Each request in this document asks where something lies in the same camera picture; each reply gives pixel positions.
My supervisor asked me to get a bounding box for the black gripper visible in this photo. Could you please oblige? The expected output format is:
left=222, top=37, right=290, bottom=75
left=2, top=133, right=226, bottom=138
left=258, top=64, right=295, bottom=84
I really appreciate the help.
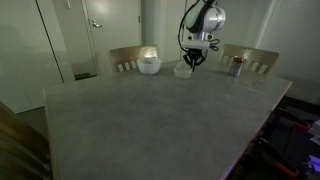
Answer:
left=183, top=49, right=207, bottom=72

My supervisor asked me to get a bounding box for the clear plastic food container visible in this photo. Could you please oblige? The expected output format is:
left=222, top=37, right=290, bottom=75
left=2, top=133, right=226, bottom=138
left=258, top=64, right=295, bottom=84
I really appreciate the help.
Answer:
left=173, top=60, right=194, bottom=80

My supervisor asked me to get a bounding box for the white ceramic bowl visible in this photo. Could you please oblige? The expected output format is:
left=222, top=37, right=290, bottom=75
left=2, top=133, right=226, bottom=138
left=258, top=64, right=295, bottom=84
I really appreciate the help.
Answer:
left=136, top=57, right=163, bottom=76

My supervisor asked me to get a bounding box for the white closet door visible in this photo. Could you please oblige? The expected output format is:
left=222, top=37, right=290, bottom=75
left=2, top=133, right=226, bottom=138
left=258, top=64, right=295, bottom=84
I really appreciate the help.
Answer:
left=159, top=0, right=187, bottom=63

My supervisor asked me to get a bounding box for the red and white soda can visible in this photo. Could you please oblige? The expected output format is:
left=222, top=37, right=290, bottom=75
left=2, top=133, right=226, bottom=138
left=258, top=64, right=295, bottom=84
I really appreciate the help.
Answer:
left=230, top=55, right=246, bottom=78

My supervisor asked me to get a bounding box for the wooden chair with slatted back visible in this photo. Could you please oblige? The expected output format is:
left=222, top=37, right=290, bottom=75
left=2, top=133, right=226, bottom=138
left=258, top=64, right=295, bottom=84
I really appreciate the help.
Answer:
left=109, top=45, right=160, bottom=74
left=0, top=100, right=53, bottom=180
left=218, top=43, right=280, bottom=76

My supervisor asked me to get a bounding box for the white box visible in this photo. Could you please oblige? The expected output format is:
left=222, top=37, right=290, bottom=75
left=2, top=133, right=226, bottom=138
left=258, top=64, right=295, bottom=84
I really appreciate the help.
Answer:
left=308, top=119, right=320, bottom=146

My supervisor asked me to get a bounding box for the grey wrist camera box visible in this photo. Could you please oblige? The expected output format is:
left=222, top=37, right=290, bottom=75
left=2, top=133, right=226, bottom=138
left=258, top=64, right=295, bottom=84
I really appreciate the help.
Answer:
left=181, top=40, right=214, bottom=52

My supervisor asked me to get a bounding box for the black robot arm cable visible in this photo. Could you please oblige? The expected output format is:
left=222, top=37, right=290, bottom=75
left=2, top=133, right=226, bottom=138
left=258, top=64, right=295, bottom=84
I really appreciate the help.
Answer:
left=177, top=0, right=201, bottom=51

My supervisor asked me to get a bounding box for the silver lever door handle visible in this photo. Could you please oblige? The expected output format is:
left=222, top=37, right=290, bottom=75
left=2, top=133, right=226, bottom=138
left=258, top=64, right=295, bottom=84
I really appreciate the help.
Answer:
left=91, top=19, right=103, bottom=29

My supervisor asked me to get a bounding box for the black clamp with orange handle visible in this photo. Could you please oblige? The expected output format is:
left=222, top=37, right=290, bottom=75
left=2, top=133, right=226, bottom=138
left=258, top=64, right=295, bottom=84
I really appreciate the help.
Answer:
left=278, top=108, right=311, bottom=133
left=256, top=136, right=301, bottom=179

